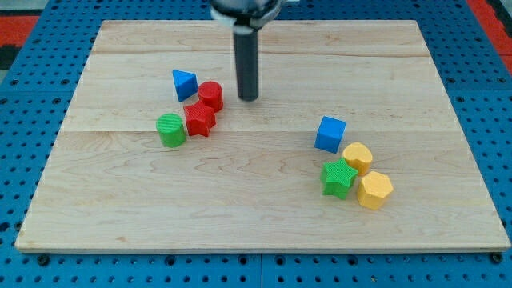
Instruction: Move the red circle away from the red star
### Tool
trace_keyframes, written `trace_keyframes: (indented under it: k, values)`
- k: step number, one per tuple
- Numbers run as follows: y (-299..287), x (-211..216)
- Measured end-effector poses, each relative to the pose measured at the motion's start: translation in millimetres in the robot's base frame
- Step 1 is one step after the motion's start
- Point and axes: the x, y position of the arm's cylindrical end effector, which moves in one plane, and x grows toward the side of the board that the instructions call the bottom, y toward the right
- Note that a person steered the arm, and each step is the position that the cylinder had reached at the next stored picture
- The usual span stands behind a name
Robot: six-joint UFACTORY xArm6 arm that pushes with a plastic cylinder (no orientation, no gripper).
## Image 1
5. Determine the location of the wooden board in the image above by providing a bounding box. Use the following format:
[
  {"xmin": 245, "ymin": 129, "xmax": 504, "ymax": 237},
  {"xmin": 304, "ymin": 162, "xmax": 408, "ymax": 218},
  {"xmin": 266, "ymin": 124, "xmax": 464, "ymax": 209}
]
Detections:
[{"xmin": 15, "ymin": 20, "xmax": 510, "ymax": 254}]

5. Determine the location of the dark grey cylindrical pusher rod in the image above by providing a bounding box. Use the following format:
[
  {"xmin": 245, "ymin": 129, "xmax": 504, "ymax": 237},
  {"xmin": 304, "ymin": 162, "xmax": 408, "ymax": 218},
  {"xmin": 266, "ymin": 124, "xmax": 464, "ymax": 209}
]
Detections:
[{"xmin": 233, "ymin": 26, "xmax": 259, "ymax": 102}]

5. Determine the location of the yellow hexagon block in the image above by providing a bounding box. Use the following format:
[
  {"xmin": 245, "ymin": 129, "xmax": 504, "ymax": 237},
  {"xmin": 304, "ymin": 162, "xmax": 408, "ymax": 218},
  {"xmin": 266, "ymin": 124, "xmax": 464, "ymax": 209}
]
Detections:
[{"xmin": 357, "ymin": 171, "xmax": 394, "ymax": 210}]

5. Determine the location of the green star block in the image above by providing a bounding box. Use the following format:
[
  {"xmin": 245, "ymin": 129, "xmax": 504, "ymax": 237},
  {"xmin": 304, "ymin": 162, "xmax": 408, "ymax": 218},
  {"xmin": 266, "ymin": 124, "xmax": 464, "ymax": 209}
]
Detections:
[{"xmin": 320, "ymin": 158, "xmax": 358, "ymax": 200}]

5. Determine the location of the green cylinder block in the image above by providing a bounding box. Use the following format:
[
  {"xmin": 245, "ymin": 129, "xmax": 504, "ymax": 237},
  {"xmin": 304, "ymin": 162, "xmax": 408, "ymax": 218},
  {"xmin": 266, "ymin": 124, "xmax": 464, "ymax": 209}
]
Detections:
[{"xmin": 156, "ymin": 114, "xmax": 186, "ymax": 147}]

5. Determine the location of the red star block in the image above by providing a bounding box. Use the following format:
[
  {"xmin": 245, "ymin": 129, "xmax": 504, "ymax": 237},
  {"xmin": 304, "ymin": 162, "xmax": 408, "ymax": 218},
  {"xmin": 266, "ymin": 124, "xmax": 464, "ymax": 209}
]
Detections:
[{"xmin": 183, "ymin": 100, "xmax": 216, "ymax": 137}]

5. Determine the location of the blue triangle block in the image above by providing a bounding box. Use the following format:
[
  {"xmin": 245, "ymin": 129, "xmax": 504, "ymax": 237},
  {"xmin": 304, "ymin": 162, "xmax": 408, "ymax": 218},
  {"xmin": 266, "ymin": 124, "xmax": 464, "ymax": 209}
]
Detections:
[{"xmin": 172, "ymin": 70, "xmax": 198, "ymax": 102}]

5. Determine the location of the red cylinder block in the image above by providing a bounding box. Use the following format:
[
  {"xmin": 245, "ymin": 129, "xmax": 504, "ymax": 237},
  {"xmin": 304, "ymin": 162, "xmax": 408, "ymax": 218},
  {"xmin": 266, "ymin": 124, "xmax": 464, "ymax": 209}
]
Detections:
[{"xmin": 198, "ymin": 81, "xmax": 223, "ymax": 112}]

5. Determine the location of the blue cube block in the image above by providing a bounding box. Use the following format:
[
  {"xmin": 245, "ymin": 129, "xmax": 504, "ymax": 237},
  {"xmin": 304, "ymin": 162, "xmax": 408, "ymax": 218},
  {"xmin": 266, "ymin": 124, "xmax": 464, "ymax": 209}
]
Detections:
[{"xmin": 314, "ymin": 116, "xmax": 346, "ymax": 154}]

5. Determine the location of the yellow heart block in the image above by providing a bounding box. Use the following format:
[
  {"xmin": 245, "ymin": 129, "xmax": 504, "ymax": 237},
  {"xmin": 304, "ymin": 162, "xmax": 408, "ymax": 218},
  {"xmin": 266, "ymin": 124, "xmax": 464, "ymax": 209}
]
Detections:
[{"xmin": 342, "ymin": 142, "xmax": 373, "ymax": 176}]

